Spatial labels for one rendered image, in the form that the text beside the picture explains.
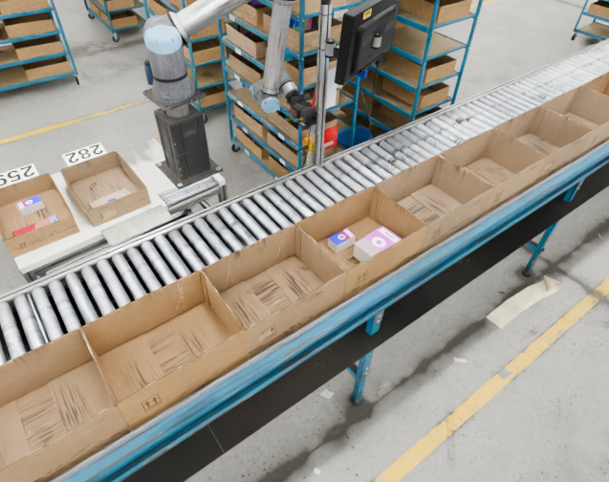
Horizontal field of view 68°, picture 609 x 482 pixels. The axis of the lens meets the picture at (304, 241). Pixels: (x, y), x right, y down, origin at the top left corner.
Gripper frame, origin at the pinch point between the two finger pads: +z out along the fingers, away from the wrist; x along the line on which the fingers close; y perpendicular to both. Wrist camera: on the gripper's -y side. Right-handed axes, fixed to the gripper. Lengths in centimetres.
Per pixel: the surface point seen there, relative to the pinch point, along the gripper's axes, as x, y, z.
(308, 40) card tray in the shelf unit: -26, -2, -45
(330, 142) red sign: -9.8, 8.5, 10.0
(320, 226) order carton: 45, -34, 56
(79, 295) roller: 132, 6, 31
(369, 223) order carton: 21, -29, 63
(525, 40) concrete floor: -443, 150, -68
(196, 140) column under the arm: 56, 10, -17
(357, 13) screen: -4, -62, -10
